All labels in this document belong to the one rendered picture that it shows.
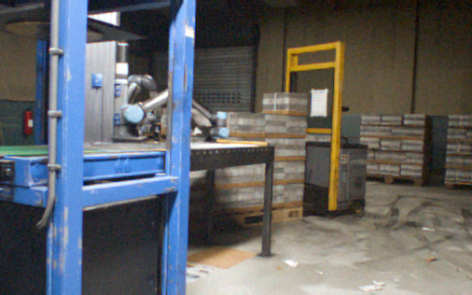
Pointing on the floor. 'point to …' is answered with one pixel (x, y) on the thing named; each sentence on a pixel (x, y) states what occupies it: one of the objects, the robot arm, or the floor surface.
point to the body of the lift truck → (354, 175)
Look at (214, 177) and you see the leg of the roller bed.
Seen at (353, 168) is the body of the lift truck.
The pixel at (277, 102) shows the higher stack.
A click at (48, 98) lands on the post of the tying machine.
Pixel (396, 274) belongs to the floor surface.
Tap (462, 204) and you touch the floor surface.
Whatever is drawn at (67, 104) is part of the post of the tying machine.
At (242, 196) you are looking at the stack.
